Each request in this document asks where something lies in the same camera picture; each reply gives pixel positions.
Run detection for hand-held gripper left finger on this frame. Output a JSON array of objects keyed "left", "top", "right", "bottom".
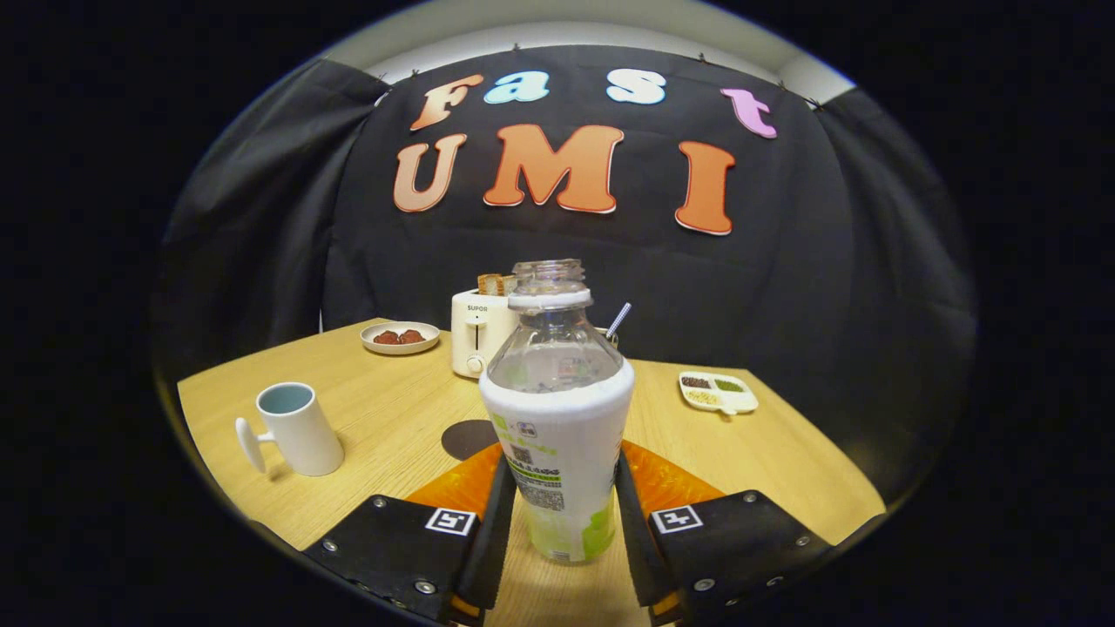
[{"left": 303, "top": 442, "right": 518, "bottom": 626}]

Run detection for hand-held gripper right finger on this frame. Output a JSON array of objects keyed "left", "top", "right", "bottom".
[{"left": 614, "top": 440, "right": 837, "bottom": 626}]

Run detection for white cup with blue inside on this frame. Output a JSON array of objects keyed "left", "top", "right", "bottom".
[{"left": 234, "top": 381, "right": 346, "bottom": 478}]

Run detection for beige round plate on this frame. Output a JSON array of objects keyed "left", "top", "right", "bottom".
[{"left": 361, "top": 321, "right": 442, "bottom": 356}]

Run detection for cream white toaster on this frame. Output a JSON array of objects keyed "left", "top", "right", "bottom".
[{"left": 450, "top": 288, "right": 521, "bottom": 380}]

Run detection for wooden table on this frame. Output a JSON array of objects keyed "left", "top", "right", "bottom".
[{"left": 177, "top": 318, "right": 888, "bottom": 627}]

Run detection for dark round coaster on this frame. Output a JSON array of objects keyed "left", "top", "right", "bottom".
[{"left": 441, "top": 420, "right": 502, "bottom": 462}]

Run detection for white divided condiment dish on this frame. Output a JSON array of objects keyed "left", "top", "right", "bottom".
[{"left": 678, "top": 371, "right": 760, "bottom": 416}]

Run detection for clear bottle with white label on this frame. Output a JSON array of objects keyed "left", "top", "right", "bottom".
[{"left": 478, "top": 259, "right": 636, "bottom": 564}]

